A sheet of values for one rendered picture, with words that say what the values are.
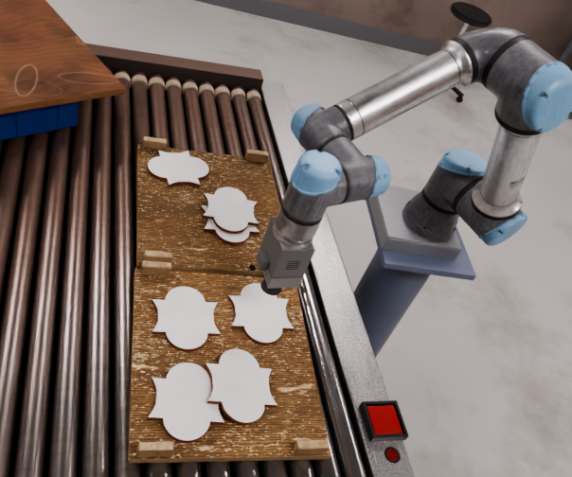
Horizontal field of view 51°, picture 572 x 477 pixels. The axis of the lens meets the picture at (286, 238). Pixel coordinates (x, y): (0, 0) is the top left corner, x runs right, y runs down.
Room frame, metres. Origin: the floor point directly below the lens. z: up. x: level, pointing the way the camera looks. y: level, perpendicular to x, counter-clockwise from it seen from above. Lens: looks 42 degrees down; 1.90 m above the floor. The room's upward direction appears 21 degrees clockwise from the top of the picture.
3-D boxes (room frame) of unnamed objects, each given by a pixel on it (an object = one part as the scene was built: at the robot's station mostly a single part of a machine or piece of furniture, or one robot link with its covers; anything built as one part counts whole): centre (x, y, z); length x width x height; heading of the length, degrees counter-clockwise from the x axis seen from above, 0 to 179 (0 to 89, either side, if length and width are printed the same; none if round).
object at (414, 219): (1.37, -0.35, 0.97); 0.15 x 0.15 x 0.10
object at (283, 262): (0.82, 0.00, 1.13); 0.10 x 0.09 x 0.16; 121
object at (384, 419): (0.70, -0.30, 0.92); 0.06 x 0.06 x 0.01; 26
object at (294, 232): (0.82, -0.01, 1.21); 0.08 x 0.08 x 0.05
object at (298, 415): (0.70, 0.03, 0.93); 0.41 x 0.35 x 0.02; 23
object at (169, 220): (1.08, 0.19, 0.93); 0.41 x 0.35 x 0.02; 25
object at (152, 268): (0.82, 0.23, 0.95); 0.06 x 0.02 x 0.03; 113
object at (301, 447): (0.57, -0.17, 0.95); 0.06 x 0.02 x 0.03; 113
